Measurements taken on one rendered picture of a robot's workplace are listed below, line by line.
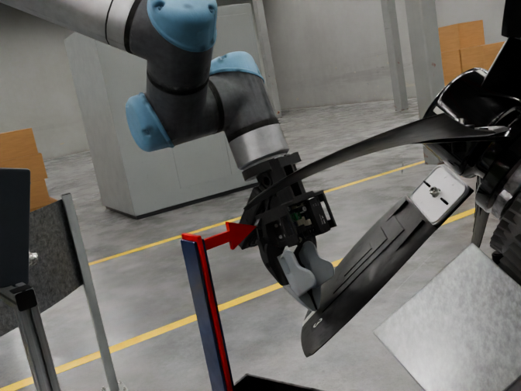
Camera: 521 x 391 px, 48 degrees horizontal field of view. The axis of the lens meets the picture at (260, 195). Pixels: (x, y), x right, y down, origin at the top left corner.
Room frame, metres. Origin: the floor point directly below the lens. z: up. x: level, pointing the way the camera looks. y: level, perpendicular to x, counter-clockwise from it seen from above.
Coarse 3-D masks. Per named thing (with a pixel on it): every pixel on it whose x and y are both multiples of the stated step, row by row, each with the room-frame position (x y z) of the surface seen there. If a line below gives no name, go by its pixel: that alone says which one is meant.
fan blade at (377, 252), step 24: (384, 216) 0.78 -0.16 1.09; (408, 216) 0.73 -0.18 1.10; (360, 240) 0.81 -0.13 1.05; (384, 240) 0.73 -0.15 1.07; (408, 240) 0.69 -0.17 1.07; (360, 264) 0.74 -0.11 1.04; (384, 264) 0.69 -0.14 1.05; (336, 288) 0.75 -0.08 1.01; (360, 288) 0.70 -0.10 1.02; (336, 312) 0.69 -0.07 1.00; (312, 336) 0.69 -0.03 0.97
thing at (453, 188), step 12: (444, 168) 0.74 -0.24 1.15; (432, 180) 0.75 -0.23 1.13; (444, 180) 0.73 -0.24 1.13; (456, 180) 0.71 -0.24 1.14; (420, 192) 0.75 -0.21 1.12; (444, 192) 0.71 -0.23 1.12; (456, 192) 0.69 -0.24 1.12; (420, 204) 0.73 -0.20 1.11; (432, 204) 0.71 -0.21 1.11; (444, 204) 0.69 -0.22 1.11; (456, 204) 0.68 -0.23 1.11; (432, 216) 0.70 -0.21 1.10; (444, 216) 0.68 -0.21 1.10
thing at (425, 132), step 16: (400, 128) 0.42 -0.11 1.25; (416, 128) 0.42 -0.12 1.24; (432, 128) 0.44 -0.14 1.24; (448, 128) 0.45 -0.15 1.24; (464, 128) 0.47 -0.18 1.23; (352, 144) 0.44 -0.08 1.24; (368, 144) 0.44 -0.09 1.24; (384, 144) 0.47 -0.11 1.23; (400, 144) 0.51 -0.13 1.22; (320, 160) 0.46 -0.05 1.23; (336, 160) 0.48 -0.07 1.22; (288, 176) 0.48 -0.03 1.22; (304, 176) 0.52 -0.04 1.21; (272, 192) 0.54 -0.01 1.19
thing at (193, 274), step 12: (192, 252) 0.44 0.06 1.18; (192, 264) 0.44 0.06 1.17; (192, 276) 0.44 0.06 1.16; (192, 288) 0.45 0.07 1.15; (204, 288) 0.43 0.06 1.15; (204, 300) 0.43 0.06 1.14; (204, 312) 0.44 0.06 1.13; (204, 324) 0.44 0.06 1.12; (204, 336) 0.44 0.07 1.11; (204, 348) 0.45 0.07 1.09; (216, 348) 0.43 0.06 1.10; (216, 360) 0.43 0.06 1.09; (216, 372) 0.44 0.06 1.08; (216, 384) 0.44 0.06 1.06
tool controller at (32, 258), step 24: (0, 168) 0.91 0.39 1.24; (24, 168) 0.93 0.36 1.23; (0, 192) 0.90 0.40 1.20; (24, 192) 0.92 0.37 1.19; (0, 216) 0.90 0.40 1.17; (24, 216) 0.92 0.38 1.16; (0, 240) 0.89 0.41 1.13; (24, 240) 0.91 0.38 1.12; (0, 264) 0.89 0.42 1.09; (24, 264) 0.91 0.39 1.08; (0, 288) 0.89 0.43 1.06
